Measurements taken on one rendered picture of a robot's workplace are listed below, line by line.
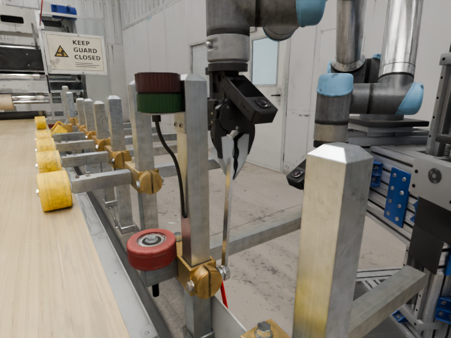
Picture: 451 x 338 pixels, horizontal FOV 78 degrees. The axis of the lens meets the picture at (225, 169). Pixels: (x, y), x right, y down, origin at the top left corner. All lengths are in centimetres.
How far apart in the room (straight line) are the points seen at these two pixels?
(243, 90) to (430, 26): 274
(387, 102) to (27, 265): 77
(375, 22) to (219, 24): 290
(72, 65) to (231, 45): 249
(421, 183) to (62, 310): 73
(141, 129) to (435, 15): 280
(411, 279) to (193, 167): 39
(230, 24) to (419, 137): 95
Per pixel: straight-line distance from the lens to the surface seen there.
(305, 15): 52
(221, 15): 51
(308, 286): 27
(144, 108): 38
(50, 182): 66
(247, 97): 46
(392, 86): 78
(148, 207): 69
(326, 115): 67
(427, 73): 308
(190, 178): 42
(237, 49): 50
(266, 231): 62
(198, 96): 41
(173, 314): 66
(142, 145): 65
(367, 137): 116
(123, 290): 88
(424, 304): 128
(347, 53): 113
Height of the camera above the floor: 115
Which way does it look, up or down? 16 degrees down
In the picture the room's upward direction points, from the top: straight up
